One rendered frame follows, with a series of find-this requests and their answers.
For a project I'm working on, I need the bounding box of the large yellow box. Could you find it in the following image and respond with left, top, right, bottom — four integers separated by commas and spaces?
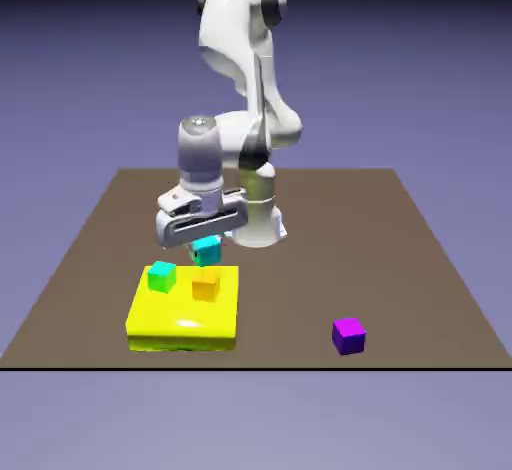
125, 264, 240, 353

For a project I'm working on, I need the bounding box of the small orange cube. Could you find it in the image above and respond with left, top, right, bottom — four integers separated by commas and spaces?
190, 267, 221, 303

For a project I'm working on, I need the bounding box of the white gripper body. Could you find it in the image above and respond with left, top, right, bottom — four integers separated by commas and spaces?
154, 188, 250, 250

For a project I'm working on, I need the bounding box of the small cyan cube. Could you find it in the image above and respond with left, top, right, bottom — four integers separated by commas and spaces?
188, 235, 223, 268
146, 260, 178, 294

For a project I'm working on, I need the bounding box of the small purple cube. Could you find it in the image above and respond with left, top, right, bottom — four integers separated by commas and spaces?
331, 317, 367, 356

